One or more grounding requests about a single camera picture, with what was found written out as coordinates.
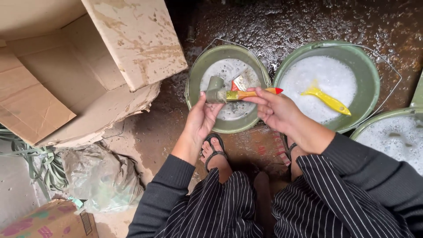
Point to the person's left hand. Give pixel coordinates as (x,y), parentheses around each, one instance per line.
(200,122)

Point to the person's right hand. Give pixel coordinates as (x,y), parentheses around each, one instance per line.
(281,110)

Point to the grey plastic pipe elbow fitting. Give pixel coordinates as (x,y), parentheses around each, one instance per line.
(214,87)

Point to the black left sandal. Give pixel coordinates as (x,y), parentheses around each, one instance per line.
(214,152)

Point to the black sandal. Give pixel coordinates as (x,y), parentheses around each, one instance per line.
(214,152)
(290,147)

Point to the black right sandal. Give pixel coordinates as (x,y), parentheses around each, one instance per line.
(290,147)

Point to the red printed sack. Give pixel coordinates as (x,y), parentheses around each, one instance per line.
(261,145)

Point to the person's left foot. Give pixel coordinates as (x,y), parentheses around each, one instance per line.
(219,162)

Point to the person's foot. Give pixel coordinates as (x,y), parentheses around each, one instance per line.
(295,155)
(219,162)

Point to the person's right foot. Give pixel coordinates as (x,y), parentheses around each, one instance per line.
(295,155)

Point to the yellow plastic brush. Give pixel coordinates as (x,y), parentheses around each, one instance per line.
(328,100)

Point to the green bucket with little foam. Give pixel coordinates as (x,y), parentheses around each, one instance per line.
(201,71)

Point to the person's left striped trouser leg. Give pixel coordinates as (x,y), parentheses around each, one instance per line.
(214,208)

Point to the person's striped trouser leg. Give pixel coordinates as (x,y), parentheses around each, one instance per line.
(214,208)
(330,205)

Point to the short grey pipe piece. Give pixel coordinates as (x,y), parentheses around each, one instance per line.
(190,34)

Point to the green bucket full of foam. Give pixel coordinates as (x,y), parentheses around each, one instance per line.
(366,76)

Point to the person's right striped trouser leg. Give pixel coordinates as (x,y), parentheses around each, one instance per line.
(330,205)

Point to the dirty clear plastic bag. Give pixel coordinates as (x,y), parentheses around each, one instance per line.
(99,178)

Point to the green bucket with bubbly water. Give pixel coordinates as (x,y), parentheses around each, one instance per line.
(393,138)

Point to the large open cardboard box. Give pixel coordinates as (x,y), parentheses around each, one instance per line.
(82,66)

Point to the green plastic container edge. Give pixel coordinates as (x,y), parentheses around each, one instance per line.
(418,91)

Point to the teal tape scrap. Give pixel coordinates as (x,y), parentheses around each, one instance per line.
(76,202)

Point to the colourful printed cardboard box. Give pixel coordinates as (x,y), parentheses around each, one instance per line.
(43,221)

